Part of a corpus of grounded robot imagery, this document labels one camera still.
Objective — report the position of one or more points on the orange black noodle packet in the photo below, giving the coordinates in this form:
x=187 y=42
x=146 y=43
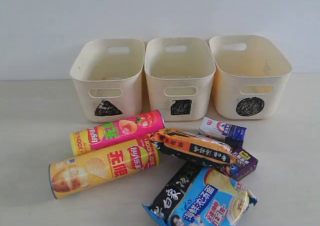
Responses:
x=192 y=147

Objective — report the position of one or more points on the white blue milk carton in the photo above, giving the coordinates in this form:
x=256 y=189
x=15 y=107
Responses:
x=230 y=134

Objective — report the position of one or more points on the blue black noodle packet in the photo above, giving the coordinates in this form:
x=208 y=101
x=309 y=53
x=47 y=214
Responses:
x=199 y=195

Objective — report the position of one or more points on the purple juice carton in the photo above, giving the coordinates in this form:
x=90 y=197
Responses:
x=244 y=165

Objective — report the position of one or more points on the pink Lays chips can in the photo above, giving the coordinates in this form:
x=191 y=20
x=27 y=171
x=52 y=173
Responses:
x=111 y=133

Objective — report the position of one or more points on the cream bin with square mark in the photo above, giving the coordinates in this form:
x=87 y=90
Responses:
x=179 y=74

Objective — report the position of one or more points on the cream bin with triangle mark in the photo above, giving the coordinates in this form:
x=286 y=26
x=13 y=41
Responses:
x=107 y=78

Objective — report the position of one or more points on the cream bin with circle mark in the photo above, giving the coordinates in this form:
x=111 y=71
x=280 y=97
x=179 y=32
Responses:
x=251 y=75

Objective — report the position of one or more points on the yellow Lays chips can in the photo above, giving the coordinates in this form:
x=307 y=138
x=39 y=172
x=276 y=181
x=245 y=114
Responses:
x=91 y=169

